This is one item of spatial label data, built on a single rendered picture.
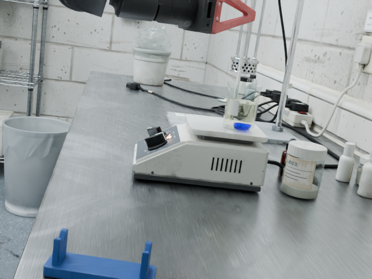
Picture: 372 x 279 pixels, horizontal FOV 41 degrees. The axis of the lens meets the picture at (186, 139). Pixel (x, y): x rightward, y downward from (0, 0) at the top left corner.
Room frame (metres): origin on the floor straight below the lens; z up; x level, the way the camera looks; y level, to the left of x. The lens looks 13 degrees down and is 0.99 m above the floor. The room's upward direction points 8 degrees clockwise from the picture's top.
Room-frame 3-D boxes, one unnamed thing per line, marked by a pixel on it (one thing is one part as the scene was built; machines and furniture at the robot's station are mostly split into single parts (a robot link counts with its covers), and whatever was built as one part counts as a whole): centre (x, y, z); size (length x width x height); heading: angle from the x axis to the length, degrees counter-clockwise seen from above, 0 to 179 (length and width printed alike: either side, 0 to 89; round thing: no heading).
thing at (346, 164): (0.87, -0.29, 0.79); 0.03 x 0.03 x 0.07
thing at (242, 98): (0.77, -0.08, 0.87); 0.06 x 0.05 x 0.08; 175
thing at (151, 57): (1.84, 0.17, 0.86); 0.14 x 0.14 x 0.21
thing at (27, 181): (2.31, 0.70, 0.21); 0.33 x 0.33 x 0.42
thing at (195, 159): (0.78, -0.03, 0.79); 0.22 x 0.13 x 0.08; 96
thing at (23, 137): (2.31, 0.70, 0.22); 0.33 x 0.33 x 0.41
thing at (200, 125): (0.78, -0.06, 0.83); 0.12 x 0.12 x 0.01; 6
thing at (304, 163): (0.75, -0.19, 0.79); 0.06 x 0.06 x 0.08
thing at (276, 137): (1.19, -0.10, 0.76); 0.30 x 0.20 x 0.01; 100
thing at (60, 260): (0.42, 0.06, 0.77); 0.10 x 0.03 x 0.04; 89
